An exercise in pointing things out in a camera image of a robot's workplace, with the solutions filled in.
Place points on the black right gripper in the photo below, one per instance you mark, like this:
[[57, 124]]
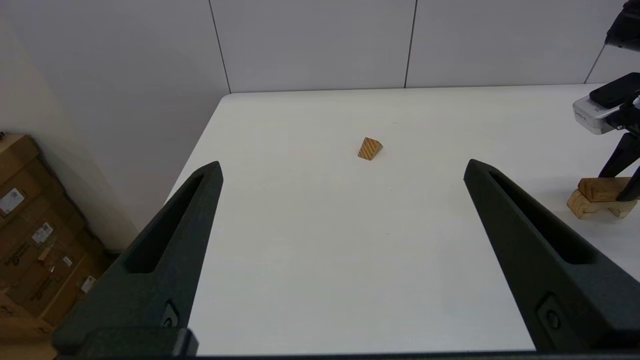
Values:
[[620, 90]]

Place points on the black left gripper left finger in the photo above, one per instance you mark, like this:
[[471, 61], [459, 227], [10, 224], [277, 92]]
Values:
[[155, 290]]

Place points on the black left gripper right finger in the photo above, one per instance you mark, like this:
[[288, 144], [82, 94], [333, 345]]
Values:
[[555, 295]]

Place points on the rectangular wooden building block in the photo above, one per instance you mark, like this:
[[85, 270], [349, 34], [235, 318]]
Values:
[[600, 189]]

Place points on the arched wooden building block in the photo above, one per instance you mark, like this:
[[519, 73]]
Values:
[[580, 205]]

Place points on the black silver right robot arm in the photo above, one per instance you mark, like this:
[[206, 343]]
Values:
[[627, 30]]

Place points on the triangular wooden building block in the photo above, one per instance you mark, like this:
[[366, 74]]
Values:
[[370, 149]]

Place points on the brown cardboard box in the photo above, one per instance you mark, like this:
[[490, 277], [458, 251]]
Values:
[[20, 325], [15, 165], [30, 250], [65, 292]]

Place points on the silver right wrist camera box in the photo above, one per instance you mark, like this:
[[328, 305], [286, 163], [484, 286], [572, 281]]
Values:
[[592, 117]]

